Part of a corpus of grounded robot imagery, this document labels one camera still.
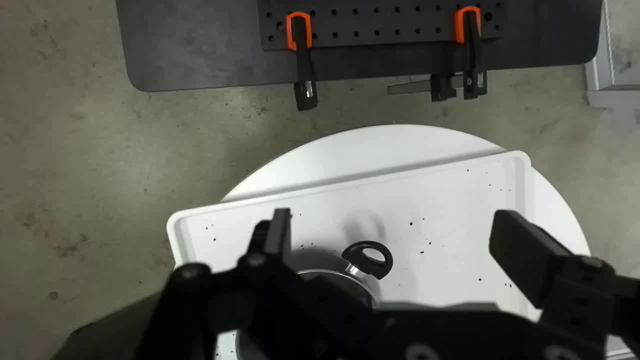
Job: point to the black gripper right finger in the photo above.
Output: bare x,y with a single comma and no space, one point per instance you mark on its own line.
541,266

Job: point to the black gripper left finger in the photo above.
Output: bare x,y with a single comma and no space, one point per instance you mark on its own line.
273,236

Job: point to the black steel cooking pot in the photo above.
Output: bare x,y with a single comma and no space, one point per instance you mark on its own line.
359,268

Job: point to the white plastic tray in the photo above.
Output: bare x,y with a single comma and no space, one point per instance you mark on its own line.
259,303

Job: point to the round white table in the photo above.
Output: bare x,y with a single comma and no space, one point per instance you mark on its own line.
373,156

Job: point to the orange black clamp left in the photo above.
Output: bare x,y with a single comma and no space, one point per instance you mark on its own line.
300,43

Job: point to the orange black clamp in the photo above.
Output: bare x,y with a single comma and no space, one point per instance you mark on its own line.
469,36
300,43

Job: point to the black perforated cart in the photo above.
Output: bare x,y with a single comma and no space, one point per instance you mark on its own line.
184,45

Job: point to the orange black clamp right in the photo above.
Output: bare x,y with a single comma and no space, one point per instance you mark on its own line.
469,36

